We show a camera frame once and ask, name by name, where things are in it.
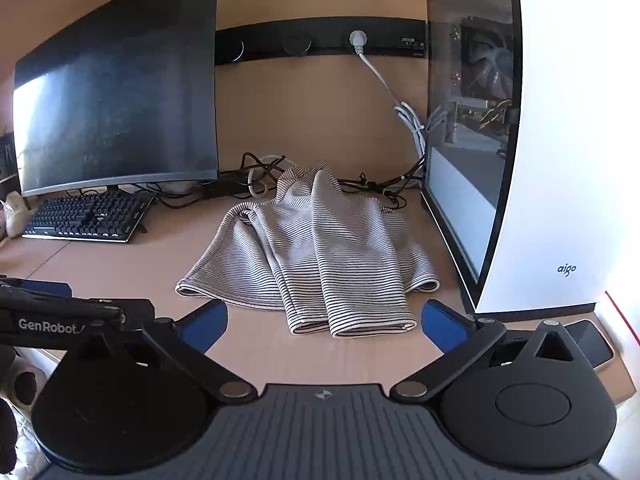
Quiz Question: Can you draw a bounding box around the black computer keyboard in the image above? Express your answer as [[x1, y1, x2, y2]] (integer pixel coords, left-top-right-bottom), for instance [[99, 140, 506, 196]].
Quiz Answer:
[[21, 190, 157, 244]]

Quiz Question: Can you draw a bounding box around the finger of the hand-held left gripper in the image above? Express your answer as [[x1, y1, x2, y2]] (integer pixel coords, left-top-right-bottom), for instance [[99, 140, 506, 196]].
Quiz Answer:
[[0, 275, 73, 302]]

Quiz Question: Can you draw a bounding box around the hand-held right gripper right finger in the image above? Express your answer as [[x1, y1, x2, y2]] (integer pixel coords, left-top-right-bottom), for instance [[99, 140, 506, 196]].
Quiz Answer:
[[391, 299, 588, 402]]

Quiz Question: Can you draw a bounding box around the white plug with cable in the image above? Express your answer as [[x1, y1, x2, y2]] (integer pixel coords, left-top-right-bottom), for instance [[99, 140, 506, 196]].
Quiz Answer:
[[348, 30, 431, 153]]

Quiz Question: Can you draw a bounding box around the black smartphone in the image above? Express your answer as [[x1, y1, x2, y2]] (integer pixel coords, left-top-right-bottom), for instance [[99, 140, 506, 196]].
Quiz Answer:
[[564, 318, 615, 373]]

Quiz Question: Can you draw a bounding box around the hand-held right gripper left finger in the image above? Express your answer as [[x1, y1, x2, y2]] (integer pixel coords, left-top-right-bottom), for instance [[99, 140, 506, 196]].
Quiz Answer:
[[62, 299, 253, 403]]

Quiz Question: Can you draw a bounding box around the beige plush toy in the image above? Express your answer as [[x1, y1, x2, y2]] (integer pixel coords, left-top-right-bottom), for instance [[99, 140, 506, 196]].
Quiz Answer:
[[0, 194, 30, 240]]

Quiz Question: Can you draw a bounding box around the grey striped long-sleeve shirt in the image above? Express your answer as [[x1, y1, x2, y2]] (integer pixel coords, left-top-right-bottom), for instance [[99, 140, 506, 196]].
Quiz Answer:
[[175, 159, 441, 340]]

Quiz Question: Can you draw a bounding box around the tangle of black cables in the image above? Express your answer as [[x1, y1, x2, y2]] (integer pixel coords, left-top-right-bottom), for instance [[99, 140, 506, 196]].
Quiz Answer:
[[155, 152, 427, 211]]

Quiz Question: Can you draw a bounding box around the black curved computer monitor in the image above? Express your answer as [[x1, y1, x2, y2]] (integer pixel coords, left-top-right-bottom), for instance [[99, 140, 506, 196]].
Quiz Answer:
[[12, 0, 221, 198]]

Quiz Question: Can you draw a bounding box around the white computer case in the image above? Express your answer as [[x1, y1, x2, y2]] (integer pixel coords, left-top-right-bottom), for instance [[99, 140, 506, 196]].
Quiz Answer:
[[422, 0, 640, 314]]

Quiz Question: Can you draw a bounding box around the black wall socket rail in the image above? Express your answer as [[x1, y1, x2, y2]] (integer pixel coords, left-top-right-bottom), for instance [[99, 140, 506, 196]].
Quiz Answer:
[[215, 17, 427, 66]]

